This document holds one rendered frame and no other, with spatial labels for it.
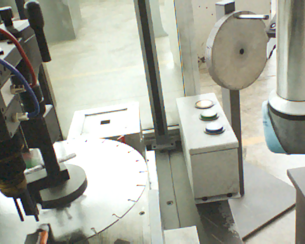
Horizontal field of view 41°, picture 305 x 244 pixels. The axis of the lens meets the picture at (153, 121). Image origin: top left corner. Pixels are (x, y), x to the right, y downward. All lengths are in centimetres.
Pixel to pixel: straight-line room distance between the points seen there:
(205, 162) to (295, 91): 25
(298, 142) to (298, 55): 19
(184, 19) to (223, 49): 61
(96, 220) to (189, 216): 33
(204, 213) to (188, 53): 43
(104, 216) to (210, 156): 33
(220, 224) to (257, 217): 113
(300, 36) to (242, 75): 102
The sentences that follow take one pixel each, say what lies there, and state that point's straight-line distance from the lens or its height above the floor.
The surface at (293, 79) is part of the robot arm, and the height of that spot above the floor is 105.
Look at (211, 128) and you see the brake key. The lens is 92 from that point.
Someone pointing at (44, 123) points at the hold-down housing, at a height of 112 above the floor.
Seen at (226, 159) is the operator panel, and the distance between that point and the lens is 90.
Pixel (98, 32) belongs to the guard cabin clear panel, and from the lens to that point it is 110.
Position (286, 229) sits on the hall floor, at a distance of 201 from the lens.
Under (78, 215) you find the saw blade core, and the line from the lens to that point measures 67.
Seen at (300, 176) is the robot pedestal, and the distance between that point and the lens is 104.
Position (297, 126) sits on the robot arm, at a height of 95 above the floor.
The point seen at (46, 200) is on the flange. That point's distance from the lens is 71.
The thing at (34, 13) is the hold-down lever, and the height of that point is 126.
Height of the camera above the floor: 135
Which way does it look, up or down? 27 degrees down
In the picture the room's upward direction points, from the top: 9 degrees counter-clockwise
